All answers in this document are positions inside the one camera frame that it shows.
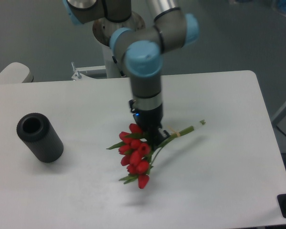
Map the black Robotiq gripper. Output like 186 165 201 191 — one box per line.
133 104 170 145

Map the red tulip bouquet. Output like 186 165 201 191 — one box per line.
107 120 206 189

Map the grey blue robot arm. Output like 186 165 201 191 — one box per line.
64 0 199 146

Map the black ribbed cylinder vase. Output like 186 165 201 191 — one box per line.
16 113 64 163

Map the white chair armrest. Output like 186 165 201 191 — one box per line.
0 62 34 85

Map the white metal base frame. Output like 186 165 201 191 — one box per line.
71 62 107 81

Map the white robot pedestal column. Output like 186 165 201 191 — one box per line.
92 10 146 78

